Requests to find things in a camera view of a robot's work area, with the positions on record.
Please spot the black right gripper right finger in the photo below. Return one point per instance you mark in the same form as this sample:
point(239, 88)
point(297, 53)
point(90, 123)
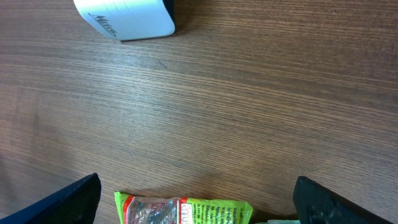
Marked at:
point(316, 204)

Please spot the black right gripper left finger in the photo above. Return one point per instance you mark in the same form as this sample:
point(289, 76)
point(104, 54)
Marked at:
point(76, 203)

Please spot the green snack bag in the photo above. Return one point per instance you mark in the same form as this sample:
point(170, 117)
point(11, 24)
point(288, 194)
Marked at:
point(180, 210)

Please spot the white barcode scanner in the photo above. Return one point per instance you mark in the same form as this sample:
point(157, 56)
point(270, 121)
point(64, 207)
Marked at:
point(129, 19)

